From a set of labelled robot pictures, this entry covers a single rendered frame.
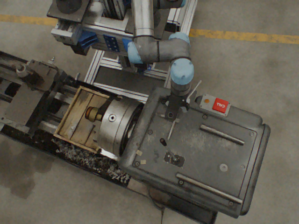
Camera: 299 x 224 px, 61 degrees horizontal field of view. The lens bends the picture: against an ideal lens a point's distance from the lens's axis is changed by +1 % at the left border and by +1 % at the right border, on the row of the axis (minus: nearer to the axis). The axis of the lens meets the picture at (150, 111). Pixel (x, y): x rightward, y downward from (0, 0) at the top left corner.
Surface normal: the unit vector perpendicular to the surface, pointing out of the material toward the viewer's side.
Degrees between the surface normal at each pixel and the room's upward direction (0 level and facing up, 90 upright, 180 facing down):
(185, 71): 0
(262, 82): 0
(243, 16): 0
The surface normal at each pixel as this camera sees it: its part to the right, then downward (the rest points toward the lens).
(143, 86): -0.06, -0.32
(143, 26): 0.04, 0.03
